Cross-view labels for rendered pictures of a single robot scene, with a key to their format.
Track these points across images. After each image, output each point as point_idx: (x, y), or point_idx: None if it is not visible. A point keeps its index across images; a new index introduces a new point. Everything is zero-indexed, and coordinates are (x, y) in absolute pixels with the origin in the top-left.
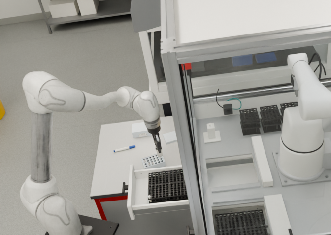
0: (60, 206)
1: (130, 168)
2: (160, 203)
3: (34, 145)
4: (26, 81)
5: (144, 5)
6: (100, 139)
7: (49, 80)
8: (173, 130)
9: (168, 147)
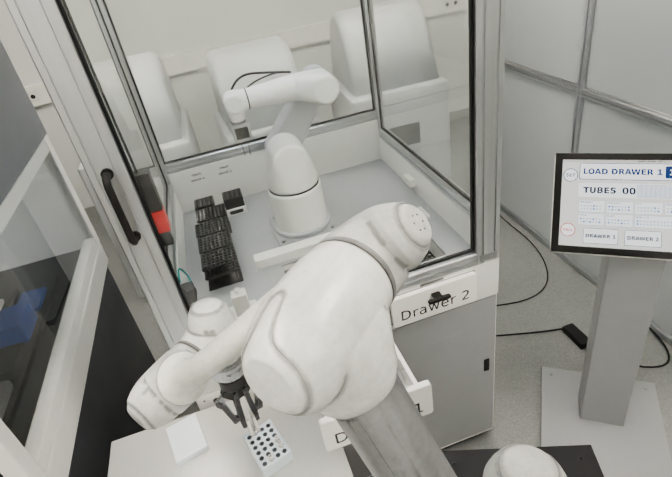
0: (525, 446)
1: (332, 419)
2: (397, 351)
3: (446, 465)
4: (331, 316)
5: None
6: None
7: (333, 241)
8: (164, 449)
9: (217, 441)
